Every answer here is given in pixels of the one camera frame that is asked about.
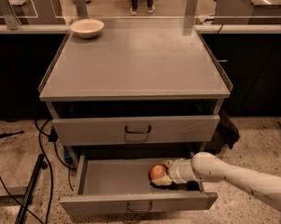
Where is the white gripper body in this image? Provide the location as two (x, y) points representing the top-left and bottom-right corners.
(168, 159), (196, 184)

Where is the red apple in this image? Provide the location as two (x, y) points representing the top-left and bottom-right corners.
(149, 164), (166, 179)

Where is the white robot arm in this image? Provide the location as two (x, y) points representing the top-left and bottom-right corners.
(148, 152), (281, 224)

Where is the closed upper grey drawer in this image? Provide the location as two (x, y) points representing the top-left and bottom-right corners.
(52, 115), (219, 146)

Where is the open lower grey drawer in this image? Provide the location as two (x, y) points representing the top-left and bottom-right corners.
(60, 155), (218, 216)

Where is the grey metal drawer cabinet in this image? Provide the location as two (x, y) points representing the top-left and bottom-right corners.
(39, 18), (232, 159)

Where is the far right grey counter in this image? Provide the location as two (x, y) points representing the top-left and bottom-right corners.
(213, 0), (281, 24)

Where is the grey counter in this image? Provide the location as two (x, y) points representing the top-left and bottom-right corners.
(0, 0), (65, 24)
(213, 0), (281, 24)

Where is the far left grey counter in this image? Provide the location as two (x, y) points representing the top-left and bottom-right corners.
(0, 0), (65, 24)

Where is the black cloth bag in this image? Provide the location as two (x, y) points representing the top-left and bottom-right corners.
(204, 109), (240, 155)

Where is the black bar on floor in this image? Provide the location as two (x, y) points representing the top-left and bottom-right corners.
(15, 154), (44, 224)

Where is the white bowl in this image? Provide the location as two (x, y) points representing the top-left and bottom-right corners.
(71, 19), (105, 39)

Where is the clear acrylic barrier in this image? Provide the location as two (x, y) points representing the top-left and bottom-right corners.
(0, 0), (281, 31)

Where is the black floor cable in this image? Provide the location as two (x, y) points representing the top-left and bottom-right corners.
(0, 119), (77, 224)

